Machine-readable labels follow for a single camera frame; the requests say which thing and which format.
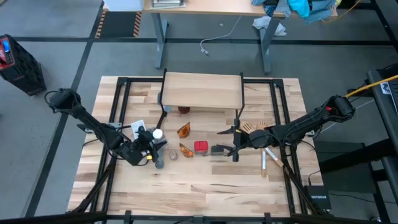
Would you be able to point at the green black pepper tin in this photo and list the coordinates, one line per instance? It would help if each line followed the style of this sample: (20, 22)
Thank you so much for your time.
(216, 151)

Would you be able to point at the black Netgear router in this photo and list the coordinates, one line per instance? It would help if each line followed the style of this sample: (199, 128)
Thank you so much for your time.
(318, 197)

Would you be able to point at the stack of papers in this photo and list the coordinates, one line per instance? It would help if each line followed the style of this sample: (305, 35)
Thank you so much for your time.
(168, 3)

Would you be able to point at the light wooden desk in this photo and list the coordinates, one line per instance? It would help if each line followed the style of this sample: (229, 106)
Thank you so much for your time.
(217, 7)

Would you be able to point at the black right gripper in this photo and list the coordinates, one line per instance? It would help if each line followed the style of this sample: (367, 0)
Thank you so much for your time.
(255, 140)

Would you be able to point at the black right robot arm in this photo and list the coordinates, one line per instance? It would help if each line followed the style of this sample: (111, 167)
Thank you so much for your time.
(311, 121)

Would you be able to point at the black keyboard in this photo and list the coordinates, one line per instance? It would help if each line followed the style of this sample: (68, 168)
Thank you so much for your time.
(394, 93)

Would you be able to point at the white cloth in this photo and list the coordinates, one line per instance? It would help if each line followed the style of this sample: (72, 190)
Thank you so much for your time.
(267, 25)

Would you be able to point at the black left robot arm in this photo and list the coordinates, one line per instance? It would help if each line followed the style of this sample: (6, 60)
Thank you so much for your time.
(90, 119)

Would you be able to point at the black desk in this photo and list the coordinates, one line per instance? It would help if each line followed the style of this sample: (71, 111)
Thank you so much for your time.
(381, 102)

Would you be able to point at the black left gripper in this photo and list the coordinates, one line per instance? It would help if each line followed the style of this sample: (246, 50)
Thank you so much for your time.
(135, 151)

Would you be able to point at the orange brown spice pouch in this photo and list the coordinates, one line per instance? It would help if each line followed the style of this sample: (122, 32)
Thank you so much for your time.
(186, 151)
(184, 130)

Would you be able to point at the wooden slotted spatula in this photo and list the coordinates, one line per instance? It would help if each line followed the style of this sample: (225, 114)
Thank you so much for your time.
(247, 126)

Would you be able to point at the red-lidded spice tin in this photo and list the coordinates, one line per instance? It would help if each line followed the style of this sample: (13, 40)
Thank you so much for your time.
(201, 147)

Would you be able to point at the white ice cube tray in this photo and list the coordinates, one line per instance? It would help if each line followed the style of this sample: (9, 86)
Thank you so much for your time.
(136, 127)

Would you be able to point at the black red computer tower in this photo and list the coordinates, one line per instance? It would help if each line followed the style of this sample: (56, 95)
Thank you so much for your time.
(21, 65)

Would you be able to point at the white flat box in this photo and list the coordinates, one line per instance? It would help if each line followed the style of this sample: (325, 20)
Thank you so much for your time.
(124, 4)

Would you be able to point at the wooden shelf riser black legs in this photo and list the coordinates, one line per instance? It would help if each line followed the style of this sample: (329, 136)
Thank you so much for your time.
(230, 96)

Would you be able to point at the black hazard-striped floor mat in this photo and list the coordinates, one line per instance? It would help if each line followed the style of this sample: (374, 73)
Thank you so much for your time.
(118, 25)

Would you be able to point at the small brown jar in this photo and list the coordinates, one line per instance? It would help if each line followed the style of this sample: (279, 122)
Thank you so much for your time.
(184, 109)

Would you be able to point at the pile of clothes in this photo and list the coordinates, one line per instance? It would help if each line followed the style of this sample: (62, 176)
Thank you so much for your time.
(298, 7)

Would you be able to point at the white-lidded seasoning jar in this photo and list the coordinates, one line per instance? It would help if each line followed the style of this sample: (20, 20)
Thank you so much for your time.
(157, 133)

